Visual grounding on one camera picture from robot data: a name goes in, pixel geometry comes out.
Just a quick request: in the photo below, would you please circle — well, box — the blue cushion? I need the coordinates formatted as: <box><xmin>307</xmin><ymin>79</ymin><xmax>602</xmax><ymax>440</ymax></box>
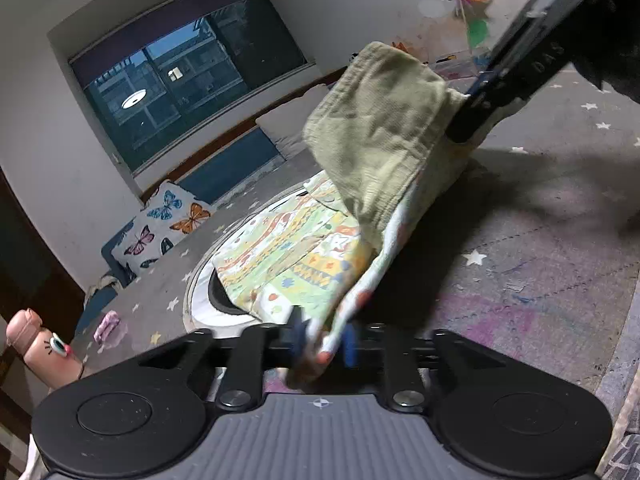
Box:
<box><xmin>101</xmin><ymin>217</ymin><xmax>139</xmax><ymax>289</ymax></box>

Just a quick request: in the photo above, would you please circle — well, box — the pink cartoon bottle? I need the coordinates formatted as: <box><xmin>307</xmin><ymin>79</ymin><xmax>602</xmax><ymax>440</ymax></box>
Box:
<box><xmin>6</xmin><ymin>309</ymin><xmax>84</xmax><ymax>392</ymax></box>

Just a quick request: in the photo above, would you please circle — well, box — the beige cloth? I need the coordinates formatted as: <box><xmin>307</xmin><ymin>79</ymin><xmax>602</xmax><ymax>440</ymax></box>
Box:
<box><xmin>84</xmin><ymin>274</ymin><xmax>122</xmax><ymax>303</ymax></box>

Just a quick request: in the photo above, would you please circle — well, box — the butterfly print pillow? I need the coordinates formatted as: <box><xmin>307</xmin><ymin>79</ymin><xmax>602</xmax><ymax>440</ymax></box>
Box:
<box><xmin>111</xmin><ymin>180</ymin><xmax>219</xmax><ymax>281</ymax></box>

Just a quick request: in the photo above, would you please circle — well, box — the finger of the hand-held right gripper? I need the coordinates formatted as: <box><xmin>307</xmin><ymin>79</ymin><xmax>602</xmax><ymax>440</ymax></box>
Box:
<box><xmin>445</xmin><ymin>71</ymin><xmax>532</xmax><ymax>144</ymax></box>

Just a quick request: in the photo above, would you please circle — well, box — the purple roller blind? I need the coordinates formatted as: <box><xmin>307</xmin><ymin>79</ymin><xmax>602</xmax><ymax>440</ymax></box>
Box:
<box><xmin>47</xmin><ymin>0</ymin><xmax>267</xmax><ymax>63</ymax></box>

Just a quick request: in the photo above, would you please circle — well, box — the round white mat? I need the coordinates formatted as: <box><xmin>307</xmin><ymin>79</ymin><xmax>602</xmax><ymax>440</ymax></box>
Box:
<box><xmin>182</xmin><ymin>179</ymin><xmax>362</xmax><ymax>337</ymax></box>

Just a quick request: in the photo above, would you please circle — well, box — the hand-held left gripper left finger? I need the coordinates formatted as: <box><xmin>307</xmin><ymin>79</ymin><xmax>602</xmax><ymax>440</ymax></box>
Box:
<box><xmin>135</xmin><ymin>306</ymin><xmax>314</xmax><ymax>410</ymax></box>

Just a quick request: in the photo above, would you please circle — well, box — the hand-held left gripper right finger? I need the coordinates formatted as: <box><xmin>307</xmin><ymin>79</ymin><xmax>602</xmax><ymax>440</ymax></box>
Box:
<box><xmin>340</xmin><ymin>323</ymin><xmax>507</xmax><ymax>411</ymax></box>

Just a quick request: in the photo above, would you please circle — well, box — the dark wooden door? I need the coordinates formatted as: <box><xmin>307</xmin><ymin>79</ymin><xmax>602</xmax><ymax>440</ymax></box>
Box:
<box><xmin>0</xmin><ymin>170</ymin><xmax>87</xmax><ymax>322</ymax></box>

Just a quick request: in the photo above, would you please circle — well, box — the white cushion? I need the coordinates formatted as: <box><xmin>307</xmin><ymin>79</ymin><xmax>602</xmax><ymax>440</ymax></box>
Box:
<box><xmin>256</xmin><ymin>85</ymin><xmax>332</xmax><ymax>159</ymax></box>

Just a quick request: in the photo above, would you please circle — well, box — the clear plastic box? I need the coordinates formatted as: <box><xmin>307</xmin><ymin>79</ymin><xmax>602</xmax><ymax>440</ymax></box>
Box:
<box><xmin>434</xmin><ymin>50</ymin><xmax>494</xmax><ymax>82</ymax></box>

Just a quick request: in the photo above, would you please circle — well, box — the blue padded bench panel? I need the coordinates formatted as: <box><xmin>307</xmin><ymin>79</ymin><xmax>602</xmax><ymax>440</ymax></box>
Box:
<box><xmin>177</xmin><ymin>127</ymin><xmax>284</xmax><ymax>207</ymax></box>

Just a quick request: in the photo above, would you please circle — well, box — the small pink cloth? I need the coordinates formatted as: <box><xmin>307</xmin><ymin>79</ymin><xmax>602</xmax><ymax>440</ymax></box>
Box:
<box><xmin>93</xmin><ymin>311</ymin><xmax>121</xmax><ymax>344</ymax></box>

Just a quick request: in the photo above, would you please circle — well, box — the large window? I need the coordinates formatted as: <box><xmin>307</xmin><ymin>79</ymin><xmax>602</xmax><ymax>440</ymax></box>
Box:
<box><xmin>67</xmin><ymin>0</ymin><xmax>309</xmax><ymax>174</ymax></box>

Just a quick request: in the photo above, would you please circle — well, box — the green patterned children's garment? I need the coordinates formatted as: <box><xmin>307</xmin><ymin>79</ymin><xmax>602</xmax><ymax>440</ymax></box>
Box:
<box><xmin>212</xmin><ymin>41</ymin><xmax>494</xmax><ymax>392</ymax></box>

